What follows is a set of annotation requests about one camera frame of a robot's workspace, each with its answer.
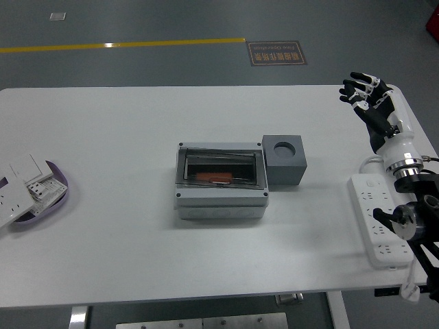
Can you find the metal base plate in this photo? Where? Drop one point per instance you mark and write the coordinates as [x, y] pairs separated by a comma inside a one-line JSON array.
[[205, 322]]

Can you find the white perforated panel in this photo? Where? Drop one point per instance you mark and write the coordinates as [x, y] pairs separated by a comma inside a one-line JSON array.
[[53, 192]]

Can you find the black under-table control box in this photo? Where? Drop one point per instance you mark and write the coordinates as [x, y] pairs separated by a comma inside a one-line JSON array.
[[385, 292]]

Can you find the grey plastic enclosure box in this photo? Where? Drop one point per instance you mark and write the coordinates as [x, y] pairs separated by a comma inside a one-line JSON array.
[[219, 202]]

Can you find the purple plastic tray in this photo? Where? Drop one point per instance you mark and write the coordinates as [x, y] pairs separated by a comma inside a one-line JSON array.
[[51, 214]]

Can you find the white wall switch panel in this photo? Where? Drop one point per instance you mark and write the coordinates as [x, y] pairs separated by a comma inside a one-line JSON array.
[[29, 168]]

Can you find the grey cube with round hole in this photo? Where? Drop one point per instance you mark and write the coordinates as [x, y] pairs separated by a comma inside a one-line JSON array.
[[284, 171]]

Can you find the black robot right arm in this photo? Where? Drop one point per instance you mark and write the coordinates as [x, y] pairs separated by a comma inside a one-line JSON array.
[[427, 202]]

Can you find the yellow floor tape line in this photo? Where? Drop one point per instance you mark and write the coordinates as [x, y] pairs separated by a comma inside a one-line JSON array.
[[120, 45]]

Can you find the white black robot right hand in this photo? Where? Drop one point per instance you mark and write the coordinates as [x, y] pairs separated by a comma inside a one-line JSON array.
[[398, 144]]

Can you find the small metal floor plate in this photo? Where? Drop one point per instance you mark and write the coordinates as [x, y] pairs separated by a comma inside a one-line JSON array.
[[57, 16]]

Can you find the large white socket panel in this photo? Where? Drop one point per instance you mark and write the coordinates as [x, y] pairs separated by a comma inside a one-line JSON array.
[[12, 202]]

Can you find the metal table bracket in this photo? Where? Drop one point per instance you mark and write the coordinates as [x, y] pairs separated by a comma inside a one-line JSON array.
[[289, 299]]

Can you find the brown floor sign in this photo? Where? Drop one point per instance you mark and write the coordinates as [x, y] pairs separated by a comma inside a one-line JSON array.
[[276, 53]]

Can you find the white power strip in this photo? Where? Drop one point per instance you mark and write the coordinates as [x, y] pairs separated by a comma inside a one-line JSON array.
[[368, 205]]

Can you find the white table leg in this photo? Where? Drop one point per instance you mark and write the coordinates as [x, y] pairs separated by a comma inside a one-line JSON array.
[[337, 312], [79, 318]]

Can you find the orange cylinder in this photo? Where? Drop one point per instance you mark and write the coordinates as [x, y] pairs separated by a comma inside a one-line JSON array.
[[209, 176]]

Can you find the white power plug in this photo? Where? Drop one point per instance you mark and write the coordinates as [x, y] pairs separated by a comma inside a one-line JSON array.
[[409, 293]]

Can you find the red object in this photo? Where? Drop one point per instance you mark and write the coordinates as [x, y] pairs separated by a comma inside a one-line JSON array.
[[433, 24]]

